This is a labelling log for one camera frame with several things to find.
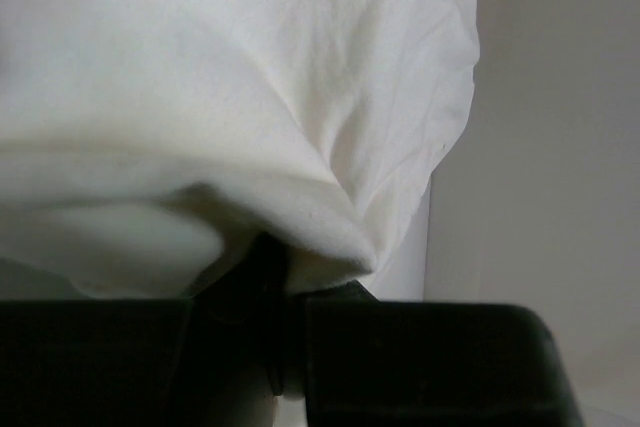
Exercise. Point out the white t shirt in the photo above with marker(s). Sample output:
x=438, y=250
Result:
x=146, y=143

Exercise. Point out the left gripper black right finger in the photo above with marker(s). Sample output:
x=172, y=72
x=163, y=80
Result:
x=352, y=291

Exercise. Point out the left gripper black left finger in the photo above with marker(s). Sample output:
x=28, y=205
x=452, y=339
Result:
x=251, y=294

